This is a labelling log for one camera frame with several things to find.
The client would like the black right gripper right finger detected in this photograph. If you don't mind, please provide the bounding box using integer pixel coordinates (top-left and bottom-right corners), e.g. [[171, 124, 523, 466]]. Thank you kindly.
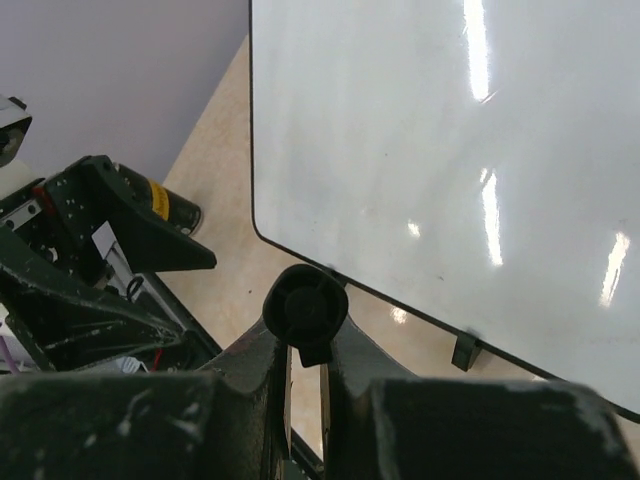
[[322, 320, 639, 479]]

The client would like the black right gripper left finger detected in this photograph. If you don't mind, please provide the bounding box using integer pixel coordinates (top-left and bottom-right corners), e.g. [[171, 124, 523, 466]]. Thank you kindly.
[[1, 323, 290, 479]]

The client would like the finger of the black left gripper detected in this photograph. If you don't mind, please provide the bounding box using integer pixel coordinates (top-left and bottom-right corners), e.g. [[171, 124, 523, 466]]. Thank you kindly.
[[43, 155, 217, 273], [1, 225, 184, 372]]

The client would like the black white marker pen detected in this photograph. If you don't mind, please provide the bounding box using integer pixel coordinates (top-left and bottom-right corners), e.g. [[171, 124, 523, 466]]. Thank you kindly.
[[262, 264, 349, 368]]

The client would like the white whiteboard black frame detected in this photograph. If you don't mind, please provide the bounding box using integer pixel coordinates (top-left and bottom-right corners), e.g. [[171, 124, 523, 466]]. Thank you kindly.
[[249, 1, 639, 420]]

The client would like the black yellow drink can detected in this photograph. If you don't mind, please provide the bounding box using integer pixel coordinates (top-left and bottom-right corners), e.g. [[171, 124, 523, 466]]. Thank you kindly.
[[115, 163, 202, 236]]

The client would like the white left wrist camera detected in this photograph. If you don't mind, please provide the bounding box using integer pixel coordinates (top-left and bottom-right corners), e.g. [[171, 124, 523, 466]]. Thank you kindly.
[[0, 96, 32, 168]]

